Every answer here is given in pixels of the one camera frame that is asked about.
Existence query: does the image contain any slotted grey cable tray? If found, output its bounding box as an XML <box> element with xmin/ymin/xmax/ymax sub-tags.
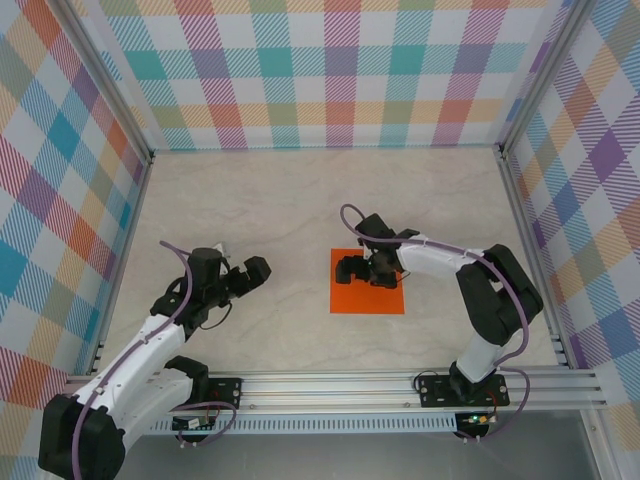
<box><xmin>149</xmin><ymin>417</ymin><xmax>459</xmax><ymax>435</ymax></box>

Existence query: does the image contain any aluminium side rail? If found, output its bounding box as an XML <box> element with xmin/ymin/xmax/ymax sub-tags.
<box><xmin>87</xmin><ymin>152</ymin><xmax>155</xmax><ymax>376</ymax></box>
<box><xmin>497</xmin><ymin>144</ymin><xmax>574</xmax><ymax>371</ymax></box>

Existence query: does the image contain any aluminium mounting rail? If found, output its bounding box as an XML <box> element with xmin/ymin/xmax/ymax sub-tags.
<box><xmin>64</xmin><ymin>367</ymin><xmax>609</xmax><ymax>414</ymax></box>

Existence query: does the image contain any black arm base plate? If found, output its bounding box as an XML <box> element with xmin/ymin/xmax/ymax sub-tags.
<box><xmin>414</xmin><ymin>369</ymin><xmax>511</xmax><ymax>409</ymax></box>
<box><xmin>207</xmin><ymin>377</ymin><xmax>244</xmax><ymax>410</ymax></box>

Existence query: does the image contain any orange paper sheet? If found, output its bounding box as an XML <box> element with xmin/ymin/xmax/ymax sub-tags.
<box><xmin>329</xmin><ymin>248</ymin><xmax>406</xmax><ymax>316</ymax></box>

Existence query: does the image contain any aluminium frame post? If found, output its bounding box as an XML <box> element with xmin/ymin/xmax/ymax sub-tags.
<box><xmin>499</xmin><ymin>0</ymin><xmax>594</xmax><ymax>156</ymax></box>
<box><xmin>58</xmin><ymin>0</ymin><xmax>155</xmax><ymax>166</ymax></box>

